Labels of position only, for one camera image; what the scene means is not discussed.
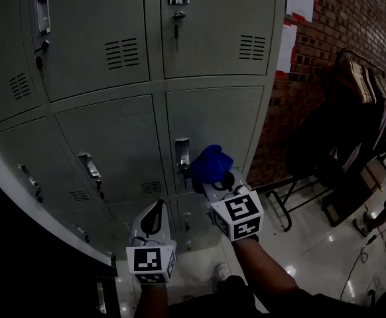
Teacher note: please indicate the person's left forearm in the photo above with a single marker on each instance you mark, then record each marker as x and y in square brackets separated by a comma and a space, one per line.
[151, 300]

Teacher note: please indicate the person's white shoe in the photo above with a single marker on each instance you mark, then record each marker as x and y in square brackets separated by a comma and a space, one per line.
[222, 272]

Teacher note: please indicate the black metal clothes rack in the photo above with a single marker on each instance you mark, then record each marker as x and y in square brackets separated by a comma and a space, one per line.
[284, 210]

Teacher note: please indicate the blue cloth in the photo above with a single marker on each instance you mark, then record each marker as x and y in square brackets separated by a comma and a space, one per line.
[213, 164]

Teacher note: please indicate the grey metal locker cabinet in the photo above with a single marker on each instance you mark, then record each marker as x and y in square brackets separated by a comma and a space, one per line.
[156, 84]

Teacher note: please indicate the row of wooden hangers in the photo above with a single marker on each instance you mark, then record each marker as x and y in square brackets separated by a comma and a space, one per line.
[365, 84]

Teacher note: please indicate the person's dark clothing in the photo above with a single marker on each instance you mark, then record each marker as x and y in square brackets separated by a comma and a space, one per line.
[232, 296]

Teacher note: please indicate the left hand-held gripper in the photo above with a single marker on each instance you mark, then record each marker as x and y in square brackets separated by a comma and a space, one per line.
[153, 237]

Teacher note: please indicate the person's right forearm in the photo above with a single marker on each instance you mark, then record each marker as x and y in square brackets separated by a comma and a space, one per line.
[262, 267]

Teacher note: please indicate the dark hanging garments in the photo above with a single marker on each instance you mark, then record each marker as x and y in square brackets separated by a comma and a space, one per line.
[332, 134]

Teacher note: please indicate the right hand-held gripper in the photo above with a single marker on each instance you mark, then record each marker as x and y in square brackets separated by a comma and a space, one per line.
[239, 217]

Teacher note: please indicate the grey metal locker door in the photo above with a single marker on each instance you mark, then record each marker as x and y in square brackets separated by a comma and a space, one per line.
[213, 118]

